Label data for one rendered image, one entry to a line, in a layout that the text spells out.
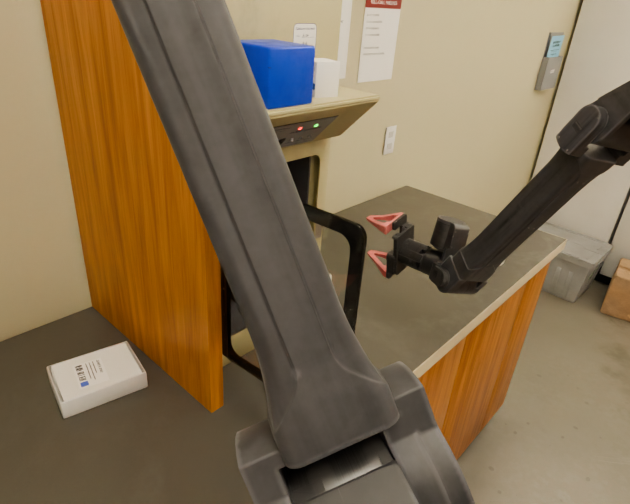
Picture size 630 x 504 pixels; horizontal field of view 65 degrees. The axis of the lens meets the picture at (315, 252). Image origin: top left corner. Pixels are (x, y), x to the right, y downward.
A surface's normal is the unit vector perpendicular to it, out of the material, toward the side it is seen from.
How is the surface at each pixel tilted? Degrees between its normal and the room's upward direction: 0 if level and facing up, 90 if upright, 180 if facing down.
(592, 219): 90
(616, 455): 0
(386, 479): 20
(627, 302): 92
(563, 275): 95
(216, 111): 67
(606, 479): 0
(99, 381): 0
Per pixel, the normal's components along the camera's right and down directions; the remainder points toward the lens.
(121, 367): 0.07, -0.88
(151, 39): 0.17, 0.10
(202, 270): -0.68, 0.30
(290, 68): 0.73, 0.36
